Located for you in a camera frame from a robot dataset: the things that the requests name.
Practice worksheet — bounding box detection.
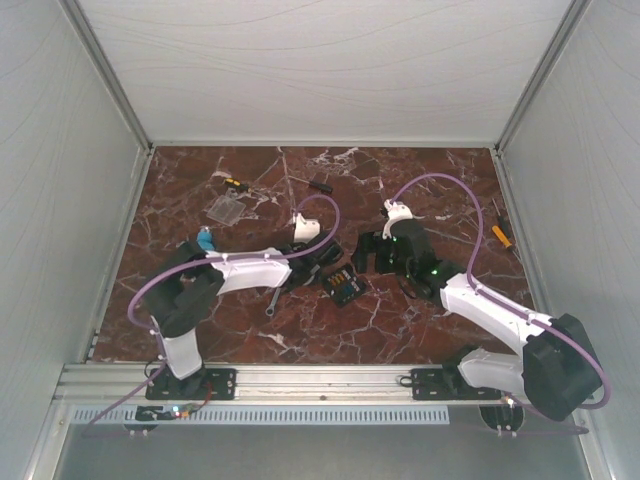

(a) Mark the black fuse box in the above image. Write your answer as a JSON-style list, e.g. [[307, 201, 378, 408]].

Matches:
[[322, 264, 367, 308]]

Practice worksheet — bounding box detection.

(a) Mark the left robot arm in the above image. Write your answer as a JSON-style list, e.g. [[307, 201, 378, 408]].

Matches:
[[142, 232, 344, 398]]

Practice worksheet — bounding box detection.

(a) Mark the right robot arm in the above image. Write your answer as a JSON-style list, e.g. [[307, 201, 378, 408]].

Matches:
[[351, 220, 605, 421]]

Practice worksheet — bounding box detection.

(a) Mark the clear plastic fuse box lid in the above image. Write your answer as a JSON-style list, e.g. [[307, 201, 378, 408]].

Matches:
[[206, 196, 246, 226]]

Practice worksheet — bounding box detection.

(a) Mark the silver combination wrench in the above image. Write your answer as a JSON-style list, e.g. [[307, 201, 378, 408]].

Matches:
[[265, 288, 282, 317]]

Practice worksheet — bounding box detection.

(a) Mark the thin black screwdriver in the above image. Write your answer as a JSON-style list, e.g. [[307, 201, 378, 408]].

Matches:
[[492, 199, 511, 238]]

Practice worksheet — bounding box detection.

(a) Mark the yellow black small screwdriver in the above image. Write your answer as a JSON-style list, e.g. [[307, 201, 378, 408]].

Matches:
[[224, 178, 250, 192]]

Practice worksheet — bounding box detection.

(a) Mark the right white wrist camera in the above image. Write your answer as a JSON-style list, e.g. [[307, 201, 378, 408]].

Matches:
[[382, 199, 414, 240]]

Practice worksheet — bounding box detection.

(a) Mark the black handle screwdriver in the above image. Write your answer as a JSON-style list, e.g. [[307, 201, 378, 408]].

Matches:
[[290, 176, 333, 194]]

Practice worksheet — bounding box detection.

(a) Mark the orange handle screwdriver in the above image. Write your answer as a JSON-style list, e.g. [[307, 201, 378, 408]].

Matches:
[[492, 225, 513, 250]]

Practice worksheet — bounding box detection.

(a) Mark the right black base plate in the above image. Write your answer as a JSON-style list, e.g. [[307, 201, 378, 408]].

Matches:
[[397, 368, 502, 401]]

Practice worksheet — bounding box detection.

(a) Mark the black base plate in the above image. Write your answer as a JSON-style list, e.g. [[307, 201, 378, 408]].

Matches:
[[145, 367, 237, 401], [397, 368, 502, 401]]

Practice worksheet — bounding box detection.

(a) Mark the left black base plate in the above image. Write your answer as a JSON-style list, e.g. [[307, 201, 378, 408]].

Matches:
[[145, 367, 237, 401]]

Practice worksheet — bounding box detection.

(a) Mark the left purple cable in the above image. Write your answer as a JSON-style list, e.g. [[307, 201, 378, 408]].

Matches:
[[79, 194, 342, 440]]

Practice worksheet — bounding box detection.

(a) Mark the grey slotted cable duct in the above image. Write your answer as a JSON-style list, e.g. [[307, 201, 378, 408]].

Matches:
[[70, 405, 450, 426]]

